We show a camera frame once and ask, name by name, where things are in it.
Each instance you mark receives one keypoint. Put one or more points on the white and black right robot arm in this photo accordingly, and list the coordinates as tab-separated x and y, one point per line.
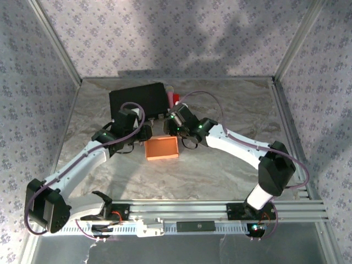
275	170

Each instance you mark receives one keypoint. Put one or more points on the red plastic block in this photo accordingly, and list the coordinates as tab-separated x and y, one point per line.
176	97

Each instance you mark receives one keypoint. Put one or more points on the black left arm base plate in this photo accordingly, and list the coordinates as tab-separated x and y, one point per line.
125	211

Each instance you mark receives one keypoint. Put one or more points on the black right controller board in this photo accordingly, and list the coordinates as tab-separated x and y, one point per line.
255	231

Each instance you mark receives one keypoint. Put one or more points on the black left controller board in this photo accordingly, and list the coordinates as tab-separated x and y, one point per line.
100	228

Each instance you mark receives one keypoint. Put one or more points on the black controller board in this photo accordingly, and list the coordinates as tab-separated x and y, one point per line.
255	231
100	228

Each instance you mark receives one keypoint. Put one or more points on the aluminium frame post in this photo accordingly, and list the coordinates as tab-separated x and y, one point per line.
55	41
300	41

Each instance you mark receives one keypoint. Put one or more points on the pink toy microphone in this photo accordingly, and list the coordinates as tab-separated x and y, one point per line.
170	96

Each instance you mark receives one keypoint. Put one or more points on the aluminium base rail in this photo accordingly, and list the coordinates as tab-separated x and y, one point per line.
178	210

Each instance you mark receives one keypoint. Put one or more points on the black bar device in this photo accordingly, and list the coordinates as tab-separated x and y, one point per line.
195	226

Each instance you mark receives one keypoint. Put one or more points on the white plastic duct clip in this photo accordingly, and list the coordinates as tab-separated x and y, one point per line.
148	231

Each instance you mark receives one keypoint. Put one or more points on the aluminium side rail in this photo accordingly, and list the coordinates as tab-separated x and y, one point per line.
287	118
67	123

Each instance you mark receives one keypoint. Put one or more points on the orange cardboard paper box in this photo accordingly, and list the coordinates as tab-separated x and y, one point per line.
160	148

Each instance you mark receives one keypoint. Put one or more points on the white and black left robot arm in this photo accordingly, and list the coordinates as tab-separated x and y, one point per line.
49	209

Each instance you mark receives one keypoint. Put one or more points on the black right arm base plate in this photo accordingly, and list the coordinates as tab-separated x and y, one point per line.
233	211

